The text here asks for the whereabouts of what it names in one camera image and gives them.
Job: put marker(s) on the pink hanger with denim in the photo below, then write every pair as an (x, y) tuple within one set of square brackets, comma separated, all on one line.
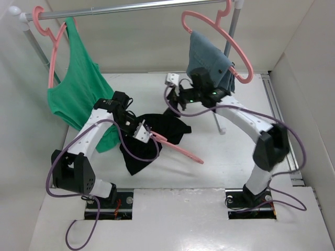
[(227, 35)]

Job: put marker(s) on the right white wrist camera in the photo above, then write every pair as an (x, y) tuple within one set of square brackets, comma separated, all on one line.
[(172, 79)]

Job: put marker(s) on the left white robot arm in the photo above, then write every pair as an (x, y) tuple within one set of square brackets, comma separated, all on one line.
[(72, 170)]

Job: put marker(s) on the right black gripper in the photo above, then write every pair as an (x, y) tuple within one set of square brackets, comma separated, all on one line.
[(174, 97)]

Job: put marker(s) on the metal clothes rack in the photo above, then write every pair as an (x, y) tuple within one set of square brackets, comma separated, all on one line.
[(25, 18)]

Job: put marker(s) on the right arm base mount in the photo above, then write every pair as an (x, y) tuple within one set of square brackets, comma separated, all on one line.
[(242, 206)]

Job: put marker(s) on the blue denim garment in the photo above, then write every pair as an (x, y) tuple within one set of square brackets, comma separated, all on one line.
[(202, 53)]

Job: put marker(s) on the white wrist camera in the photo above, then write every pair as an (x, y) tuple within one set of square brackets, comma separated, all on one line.
[(142, 133), (172, 79)]

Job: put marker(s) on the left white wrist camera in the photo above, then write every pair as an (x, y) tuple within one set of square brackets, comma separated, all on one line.
[(142, 133)]

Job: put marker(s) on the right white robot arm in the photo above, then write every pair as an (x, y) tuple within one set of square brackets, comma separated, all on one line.
[(271, 139)]

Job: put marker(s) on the green tank top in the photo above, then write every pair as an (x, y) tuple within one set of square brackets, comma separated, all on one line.
[(83, 85)]

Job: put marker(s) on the aluminium rail right side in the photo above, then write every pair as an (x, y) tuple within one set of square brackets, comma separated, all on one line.
[(296, 177)]

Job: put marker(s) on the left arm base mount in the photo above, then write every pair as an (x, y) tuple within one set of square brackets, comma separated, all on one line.
[(120, 209)]

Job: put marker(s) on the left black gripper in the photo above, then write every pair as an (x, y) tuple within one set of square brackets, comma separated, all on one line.
[(137, 121)]

